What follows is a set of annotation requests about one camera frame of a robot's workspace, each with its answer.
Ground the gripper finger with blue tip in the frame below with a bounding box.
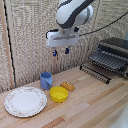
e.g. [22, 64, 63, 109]
[64, 47, 71, 56]
[51, 47, 59, 58]

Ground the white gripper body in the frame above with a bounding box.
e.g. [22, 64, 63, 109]
[45, 28, 81, 49]

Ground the orange toy bread loaf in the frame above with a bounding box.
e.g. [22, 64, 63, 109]
[60, 81, 76, 92]

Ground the open oven door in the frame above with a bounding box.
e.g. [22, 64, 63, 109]
[79, 63, 112, 85]

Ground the black oven rack tray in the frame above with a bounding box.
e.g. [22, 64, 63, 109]
[88, 50, 128, 72]

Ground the woven rattan folding screen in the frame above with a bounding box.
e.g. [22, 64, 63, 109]
[0, 0, 128, 93]

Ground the blue mug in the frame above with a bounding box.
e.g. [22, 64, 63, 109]
[39, 71, 54, 91]

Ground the yellow bowl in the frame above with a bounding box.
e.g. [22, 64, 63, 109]
[49, 86, 70, 104]

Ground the black dish rack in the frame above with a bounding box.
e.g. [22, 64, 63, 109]
[97, 36, 128, 80]

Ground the white floral rim plate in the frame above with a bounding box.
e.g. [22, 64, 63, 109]
[3, 86, 48, 118]

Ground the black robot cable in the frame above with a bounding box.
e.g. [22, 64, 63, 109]
[79, 11, 128, 37]

